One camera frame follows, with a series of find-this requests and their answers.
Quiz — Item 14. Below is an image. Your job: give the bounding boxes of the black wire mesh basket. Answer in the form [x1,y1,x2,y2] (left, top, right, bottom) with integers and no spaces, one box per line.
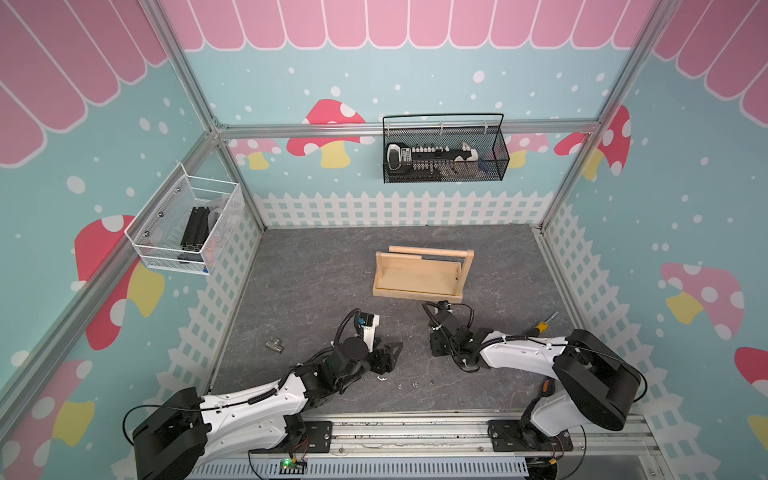
[381,113,510,183]

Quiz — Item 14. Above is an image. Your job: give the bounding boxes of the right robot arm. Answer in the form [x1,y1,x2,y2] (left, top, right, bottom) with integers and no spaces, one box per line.
[422,301,648,453]

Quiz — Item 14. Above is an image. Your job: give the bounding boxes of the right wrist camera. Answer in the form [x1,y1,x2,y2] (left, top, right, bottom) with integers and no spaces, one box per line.
[434,300,453,316]

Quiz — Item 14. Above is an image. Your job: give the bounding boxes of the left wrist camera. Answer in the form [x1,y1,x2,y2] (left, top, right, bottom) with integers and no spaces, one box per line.
[354,312,380,353]

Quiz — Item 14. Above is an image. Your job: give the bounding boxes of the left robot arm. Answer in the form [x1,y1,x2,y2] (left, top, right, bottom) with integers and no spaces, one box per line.
[123,309,403,479]

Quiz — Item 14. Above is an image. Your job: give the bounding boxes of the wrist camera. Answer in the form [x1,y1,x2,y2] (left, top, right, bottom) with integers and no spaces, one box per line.
[434,300,453,316]
[354,312,380,353]

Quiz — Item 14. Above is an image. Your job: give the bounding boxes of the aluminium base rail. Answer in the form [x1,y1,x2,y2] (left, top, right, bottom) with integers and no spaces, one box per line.
[188,411,673,479]

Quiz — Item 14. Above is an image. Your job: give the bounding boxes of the white wire mesh basket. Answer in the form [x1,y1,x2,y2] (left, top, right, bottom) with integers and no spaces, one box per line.
[125,164,244,275]

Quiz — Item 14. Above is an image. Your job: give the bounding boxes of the small metal connector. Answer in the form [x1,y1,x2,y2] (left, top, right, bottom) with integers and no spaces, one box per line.
[265,337,284,353]

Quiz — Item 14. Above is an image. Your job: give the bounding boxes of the yellow handled screwdriver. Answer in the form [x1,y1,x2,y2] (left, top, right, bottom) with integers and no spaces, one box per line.
[525,311,559,337]

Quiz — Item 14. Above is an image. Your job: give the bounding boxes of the wooden jewelry display stand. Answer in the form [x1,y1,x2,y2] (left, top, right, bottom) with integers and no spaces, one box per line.
[372,246,474,302]

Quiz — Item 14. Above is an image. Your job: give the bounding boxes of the black box in white basket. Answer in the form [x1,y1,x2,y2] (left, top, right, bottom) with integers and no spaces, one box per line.
[180,207,211,252]

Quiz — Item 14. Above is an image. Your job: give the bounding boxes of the green lit circuit board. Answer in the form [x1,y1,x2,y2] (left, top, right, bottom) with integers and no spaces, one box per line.
[278,457,308,475]

